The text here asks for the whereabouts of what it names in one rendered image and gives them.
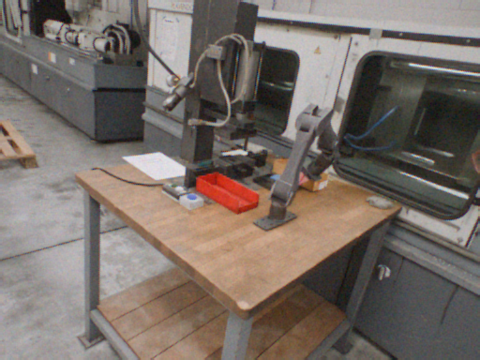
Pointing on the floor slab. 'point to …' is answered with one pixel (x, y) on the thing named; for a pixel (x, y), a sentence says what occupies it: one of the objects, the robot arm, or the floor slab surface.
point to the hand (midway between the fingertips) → (299, 183)
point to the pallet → (9, 141)
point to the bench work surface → (227, 272)
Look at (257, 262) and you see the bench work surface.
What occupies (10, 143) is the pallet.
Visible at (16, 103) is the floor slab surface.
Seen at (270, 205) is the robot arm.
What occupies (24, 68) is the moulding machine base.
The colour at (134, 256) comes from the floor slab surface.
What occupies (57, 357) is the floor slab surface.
